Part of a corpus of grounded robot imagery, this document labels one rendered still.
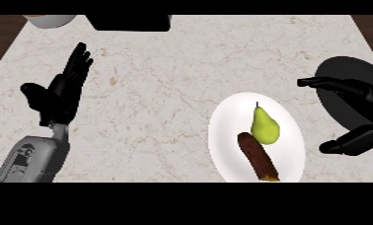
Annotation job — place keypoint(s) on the white oval plate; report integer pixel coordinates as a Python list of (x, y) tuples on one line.
[(256, 138)]

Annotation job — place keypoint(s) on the green pear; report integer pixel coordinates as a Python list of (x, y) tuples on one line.
[(265, 127)]

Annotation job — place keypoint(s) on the black appliance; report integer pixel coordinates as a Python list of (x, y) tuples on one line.
[(131, 22)]

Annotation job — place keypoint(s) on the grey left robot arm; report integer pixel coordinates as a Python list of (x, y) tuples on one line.
[(33, 158)]

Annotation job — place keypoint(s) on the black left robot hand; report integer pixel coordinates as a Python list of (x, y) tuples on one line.
[(61, 94)]

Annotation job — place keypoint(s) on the white bowl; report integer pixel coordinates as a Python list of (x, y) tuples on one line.
[(48, 20)]

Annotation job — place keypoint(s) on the dark grey pan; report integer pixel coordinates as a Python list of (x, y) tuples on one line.
[(346, 94)]

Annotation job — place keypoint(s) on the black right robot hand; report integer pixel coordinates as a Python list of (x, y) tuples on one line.
[(352, 113)]

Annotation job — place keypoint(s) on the brown sweet potato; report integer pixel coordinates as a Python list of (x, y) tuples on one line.
[(256, 156)]

